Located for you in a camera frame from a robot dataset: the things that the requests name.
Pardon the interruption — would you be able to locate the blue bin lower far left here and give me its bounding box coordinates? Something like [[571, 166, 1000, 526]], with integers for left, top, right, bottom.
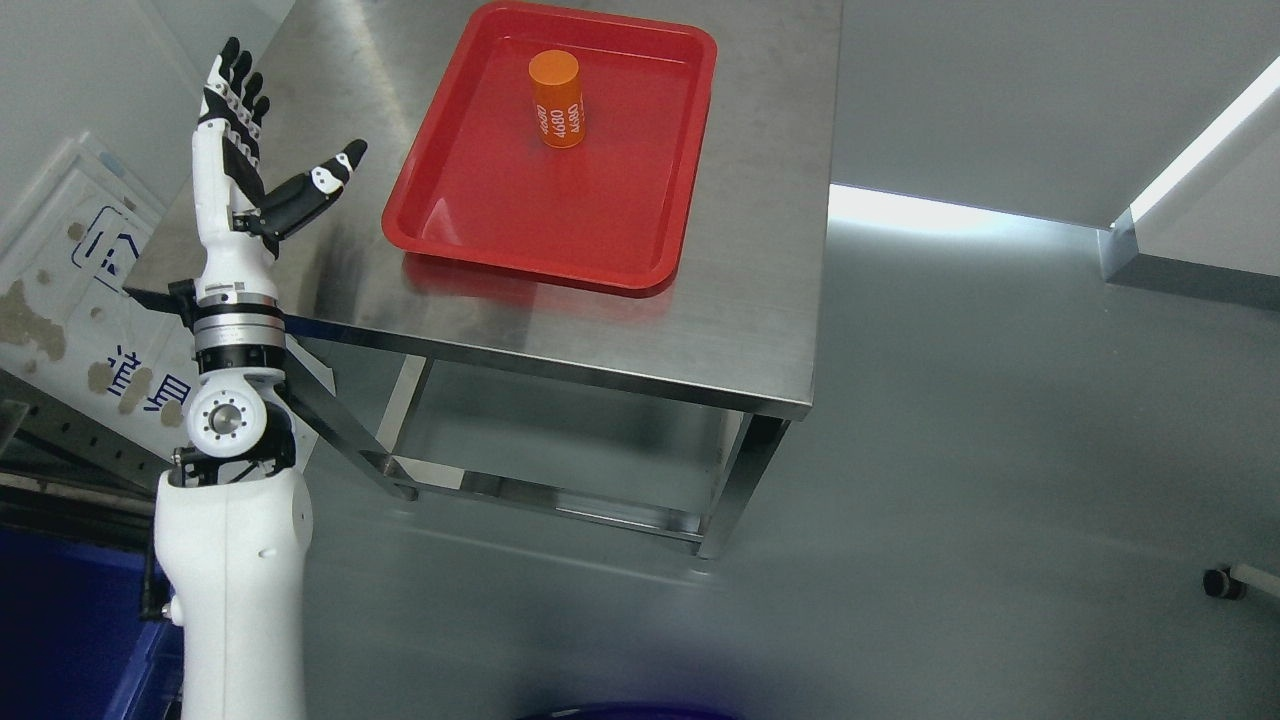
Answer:
[[1, 529, 180, 719]]

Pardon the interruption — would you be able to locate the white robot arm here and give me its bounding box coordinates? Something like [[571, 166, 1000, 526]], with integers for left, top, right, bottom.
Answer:
[[154, 281, 314, 719]]

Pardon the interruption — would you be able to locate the red plastic tray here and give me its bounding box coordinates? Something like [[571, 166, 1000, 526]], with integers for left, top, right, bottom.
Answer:
[[381, 3, 718, 297]]

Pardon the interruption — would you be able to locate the blue robot base edge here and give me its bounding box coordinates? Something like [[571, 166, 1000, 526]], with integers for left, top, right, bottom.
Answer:
[[520, 702, 735, 720]]

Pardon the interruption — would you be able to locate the metal shelf rack frame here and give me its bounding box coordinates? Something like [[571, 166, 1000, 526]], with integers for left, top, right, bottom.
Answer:
[[1, 372, 168, 553]]

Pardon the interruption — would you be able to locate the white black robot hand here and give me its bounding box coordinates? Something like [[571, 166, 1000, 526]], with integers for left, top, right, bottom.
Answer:
[[191, 36, 369, 302]]

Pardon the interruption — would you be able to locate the white printed sign board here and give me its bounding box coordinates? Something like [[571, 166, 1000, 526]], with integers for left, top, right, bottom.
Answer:
[[1, 133, 198, 469]]

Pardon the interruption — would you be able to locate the stainless steel table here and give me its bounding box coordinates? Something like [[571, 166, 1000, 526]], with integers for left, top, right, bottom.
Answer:
[[123, 0, 844, 561]]

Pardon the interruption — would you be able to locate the orange cylindrical capacitor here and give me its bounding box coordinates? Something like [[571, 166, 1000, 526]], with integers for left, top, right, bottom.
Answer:
[[527, 49, 585, 149]]

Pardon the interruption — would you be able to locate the black caster wheel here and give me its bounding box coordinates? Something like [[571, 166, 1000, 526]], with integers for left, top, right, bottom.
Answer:
[[1202, 566, 1247, 601]]

